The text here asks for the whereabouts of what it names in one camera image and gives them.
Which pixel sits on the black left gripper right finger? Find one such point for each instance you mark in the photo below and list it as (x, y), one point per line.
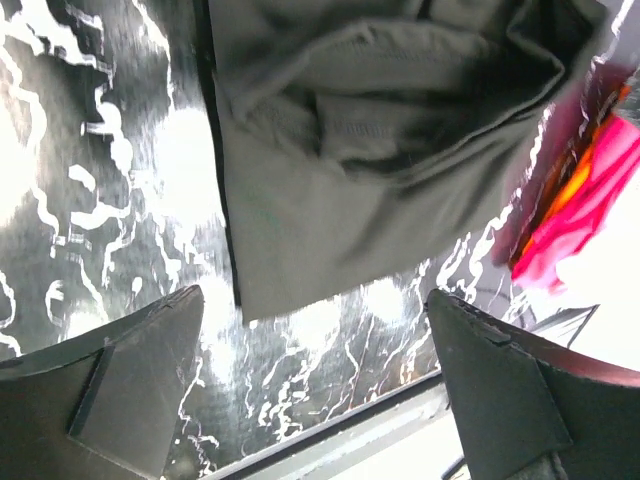
(527, 408)

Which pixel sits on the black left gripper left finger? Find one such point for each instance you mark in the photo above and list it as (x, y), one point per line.
(102, 405)

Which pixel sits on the black printed t-shirt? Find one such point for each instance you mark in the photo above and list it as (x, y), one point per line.
(358, 138)

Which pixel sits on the light pink folded t-shirt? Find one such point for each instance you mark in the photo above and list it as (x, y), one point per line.
(605, 274)

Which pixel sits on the magenta folded t-shirt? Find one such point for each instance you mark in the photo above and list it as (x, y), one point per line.
(614, 161)

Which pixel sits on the black marbled table mat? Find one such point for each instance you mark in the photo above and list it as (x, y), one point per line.
(108, 203)

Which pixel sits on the orange folded t-shirt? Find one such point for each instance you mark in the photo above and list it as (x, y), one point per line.
(562, 179)

